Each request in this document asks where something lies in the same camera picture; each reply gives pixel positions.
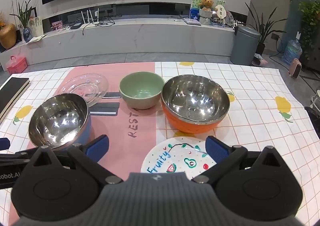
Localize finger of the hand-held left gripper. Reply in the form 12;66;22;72
0;148;38;165
0;137;10;153

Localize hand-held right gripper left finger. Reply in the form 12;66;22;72
25;134;123;184

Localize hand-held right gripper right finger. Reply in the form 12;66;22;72
192;135;288;184

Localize orange steel bowl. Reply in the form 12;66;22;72
161;74;230;134

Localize white fruit-print plate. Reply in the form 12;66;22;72
140;137;218;181

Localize blue steel bowl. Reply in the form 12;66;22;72
28;93;100;153

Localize clear glass flower plate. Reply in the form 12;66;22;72
58;73;110;107

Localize green ceramic bowl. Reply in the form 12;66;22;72
119;71;165;110

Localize pink placemat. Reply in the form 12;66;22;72
9;62;160;226

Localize black notebook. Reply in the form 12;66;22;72
0;77;30;123

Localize pink storage box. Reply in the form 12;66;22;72
6;56;27;75

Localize pink slipper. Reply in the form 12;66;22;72
251;54;268;67

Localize gold vase with dried flowers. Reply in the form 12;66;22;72
0;13;17;50

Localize grey trash can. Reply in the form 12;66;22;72
230;26;261;66

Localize loose papers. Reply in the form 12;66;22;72
26;35;47;43

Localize plant in blue patterned vase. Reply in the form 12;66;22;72
10;0;38;42

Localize white marble media console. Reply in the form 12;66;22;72
0;15;237;72

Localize blue water jug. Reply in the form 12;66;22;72
282;32;302;65

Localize white wifi router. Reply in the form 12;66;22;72
80;8;101;26

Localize long-leaf potted plant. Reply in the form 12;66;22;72
245;3;288;55

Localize decorative display plate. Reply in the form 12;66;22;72
225;11;236;27

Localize grey fabric sack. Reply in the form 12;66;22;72
199;8;213;26

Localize white round hand fan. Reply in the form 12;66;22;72
215;4;227;21

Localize brown teddy bear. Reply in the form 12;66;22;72
199;0;217;12

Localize green picture card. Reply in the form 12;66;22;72
191;0;225;20

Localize bushy green plant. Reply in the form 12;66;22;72
299;0;320;67

